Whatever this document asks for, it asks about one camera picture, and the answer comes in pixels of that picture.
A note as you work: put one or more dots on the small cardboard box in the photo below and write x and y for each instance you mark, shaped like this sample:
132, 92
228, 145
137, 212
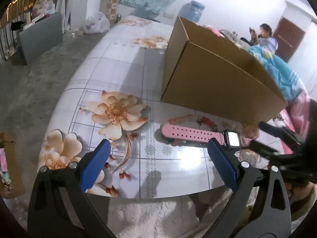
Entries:
14, 158

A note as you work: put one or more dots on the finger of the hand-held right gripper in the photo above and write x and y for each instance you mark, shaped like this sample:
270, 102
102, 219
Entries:
262, 148
277, 130

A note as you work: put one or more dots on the blue printed blanket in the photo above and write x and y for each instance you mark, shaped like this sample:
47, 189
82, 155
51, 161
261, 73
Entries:
279, 72

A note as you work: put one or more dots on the white fluffy garment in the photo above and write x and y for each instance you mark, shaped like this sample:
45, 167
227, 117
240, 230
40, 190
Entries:
153, 215

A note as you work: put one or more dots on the grey board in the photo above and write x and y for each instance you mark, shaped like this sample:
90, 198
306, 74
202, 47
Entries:
40, 39

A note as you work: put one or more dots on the orange patterned cloth strip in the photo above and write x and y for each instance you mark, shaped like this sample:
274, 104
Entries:
113, 2

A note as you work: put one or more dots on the white plastic bag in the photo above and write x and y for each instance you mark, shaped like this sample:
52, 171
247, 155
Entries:
95, 23

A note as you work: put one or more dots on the pink and black smartwatch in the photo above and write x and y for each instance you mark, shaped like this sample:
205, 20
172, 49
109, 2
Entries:
188, 132

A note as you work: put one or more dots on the floral tablecloth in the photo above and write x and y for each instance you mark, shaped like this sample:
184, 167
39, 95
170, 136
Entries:
118, 62

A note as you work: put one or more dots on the dark red door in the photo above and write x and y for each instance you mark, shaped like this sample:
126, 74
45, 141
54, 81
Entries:
289, 37

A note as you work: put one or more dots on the open wardrobe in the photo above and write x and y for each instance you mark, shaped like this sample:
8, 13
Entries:
17, 12

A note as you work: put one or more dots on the blue water bottle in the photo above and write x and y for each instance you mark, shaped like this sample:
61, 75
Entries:
192, 10

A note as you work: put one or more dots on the large cardboard box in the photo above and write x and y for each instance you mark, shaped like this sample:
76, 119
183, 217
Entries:
210, 79

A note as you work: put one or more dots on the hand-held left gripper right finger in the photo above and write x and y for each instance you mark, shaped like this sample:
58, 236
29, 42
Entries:
221, 164

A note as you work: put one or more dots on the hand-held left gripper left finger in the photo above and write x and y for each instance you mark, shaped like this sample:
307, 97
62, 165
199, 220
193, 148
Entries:
96, 162

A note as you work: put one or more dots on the green can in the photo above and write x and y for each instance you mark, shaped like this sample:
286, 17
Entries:
118, 17

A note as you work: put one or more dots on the white wall sockets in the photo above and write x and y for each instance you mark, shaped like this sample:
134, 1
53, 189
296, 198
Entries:
169, 14

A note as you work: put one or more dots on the white curtain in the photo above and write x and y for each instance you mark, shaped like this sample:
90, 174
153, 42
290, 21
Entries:
65, 5

